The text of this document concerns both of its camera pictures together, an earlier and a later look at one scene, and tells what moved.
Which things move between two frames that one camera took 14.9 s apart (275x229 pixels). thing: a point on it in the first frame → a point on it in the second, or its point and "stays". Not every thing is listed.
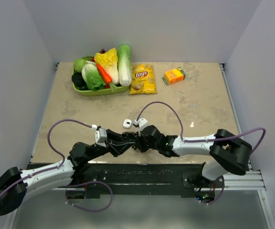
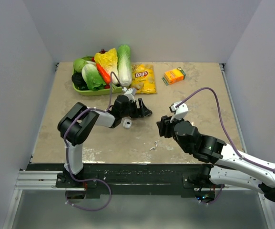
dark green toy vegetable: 79,82 stays
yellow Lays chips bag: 142,79 stays
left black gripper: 117,150 → 141,109
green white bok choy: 92,77 stays
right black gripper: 139,145 → 163,126
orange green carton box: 173,76 stays
